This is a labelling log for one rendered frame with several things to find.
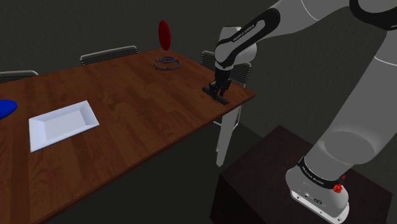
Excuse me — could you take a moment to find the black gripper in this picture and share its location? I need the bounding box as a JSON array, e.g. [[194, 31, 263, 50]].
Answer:
[[209, 68, 233, 99]]

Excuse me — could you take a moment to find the black flat bar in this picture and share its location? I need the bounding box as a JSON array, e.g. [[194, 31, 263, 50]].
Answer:
[[202, 86, 230, 106]]

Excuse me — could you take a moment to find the grey slatted chair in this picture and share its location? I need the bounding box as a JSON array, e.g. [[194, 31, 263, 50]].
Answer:
[[199, 50, 253, 127], [0, 69, 39, 85], [80, 45, 139, 66]]

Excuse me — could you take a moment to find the red oval disc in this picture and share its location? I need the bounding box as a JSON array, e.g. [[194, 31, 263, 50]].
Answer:
[[157, 19, 172, 52]]

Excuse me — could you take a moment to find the brown wooden table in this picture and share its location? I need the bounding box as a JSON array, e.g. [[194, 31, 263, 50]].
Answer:
[[0, 48, 256, 224]]

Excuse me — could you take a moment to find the dark robot stand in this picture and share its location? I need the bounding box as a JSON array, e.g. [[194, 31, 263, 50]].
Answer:
[[210, 124, 393, 224]]

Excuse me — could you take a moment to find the white rectangular plate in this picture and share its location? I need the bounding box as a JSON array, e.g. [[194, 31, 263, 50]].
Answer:
[[28, 100, 101, 153]]

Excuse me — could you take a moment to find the blue oval dish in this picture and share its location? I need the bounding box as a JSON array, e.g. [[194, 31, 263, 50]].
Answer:
[[0, 99, 18, 121]]

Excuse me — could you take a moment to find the blue wire ring stand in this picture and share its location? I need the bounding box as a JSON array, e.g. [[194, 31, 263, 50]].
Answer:
[[153, 55, 182, 72]]

